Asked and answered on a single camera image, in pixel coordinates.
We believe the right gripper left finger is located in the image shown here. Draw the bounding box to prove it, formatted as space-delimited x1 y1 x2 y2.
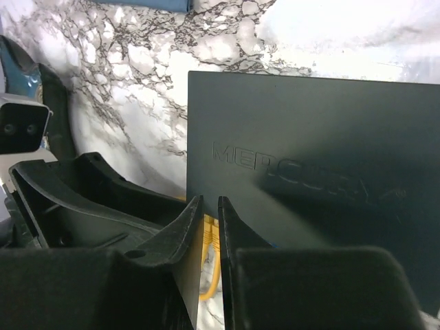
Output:
1 197 203 329

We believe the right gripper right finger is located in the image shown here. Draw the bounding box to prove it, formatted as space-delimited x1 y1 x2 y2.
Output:
218 197 421 329

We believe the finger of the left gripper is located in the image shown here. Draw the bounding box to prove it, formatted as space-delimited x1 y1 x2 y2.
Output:
38 64 77 160
8 153 186 251

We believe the black network switch box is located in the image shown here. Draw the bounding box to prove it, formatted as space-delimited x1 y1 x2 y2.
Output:
186 71 439 314

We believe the blue star-shaped dish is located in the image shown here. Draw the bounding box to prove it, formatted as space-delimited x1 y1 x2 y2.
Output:
1 35 43 102

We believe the blue cloth placemat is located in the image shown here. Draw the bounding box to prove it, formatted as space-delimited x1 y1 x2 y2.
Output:
93 0 193 13

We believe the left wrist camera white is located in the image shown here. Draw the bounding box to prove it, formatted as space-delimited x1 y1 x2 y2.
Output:
1 93 52 155

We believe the yellow ethernet cable loop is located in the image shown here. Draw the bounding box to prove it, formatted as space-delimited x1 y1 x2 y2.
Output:
199 214 223 302

